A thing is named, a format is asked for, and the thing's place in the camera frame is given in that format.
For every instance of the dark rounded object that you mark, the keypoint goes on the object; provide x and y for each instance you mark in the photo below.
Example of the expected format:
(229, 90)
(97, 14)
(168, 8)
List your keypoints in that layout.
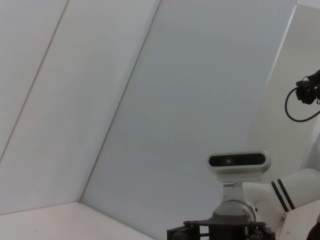
(315, 233)

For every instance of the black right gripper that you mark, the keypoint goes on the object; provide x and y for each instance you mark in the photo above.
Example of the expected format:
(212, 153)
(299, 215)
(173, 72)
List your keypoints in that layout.
(225, 230)

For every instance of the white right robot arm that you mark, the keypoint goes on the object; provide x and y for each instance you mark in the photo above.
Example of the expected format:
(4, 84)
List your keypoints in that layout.
(260, 190)

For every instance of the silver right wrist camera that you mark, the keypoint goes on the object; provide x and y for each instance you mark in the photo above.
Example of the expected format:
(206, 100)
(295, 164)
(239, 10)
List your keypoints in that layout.
(265, 162)

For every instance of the black mounted device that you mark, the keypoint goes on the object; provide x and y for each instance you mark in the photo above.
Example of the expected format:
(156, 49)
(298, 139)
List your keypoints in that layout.
(306, 92)

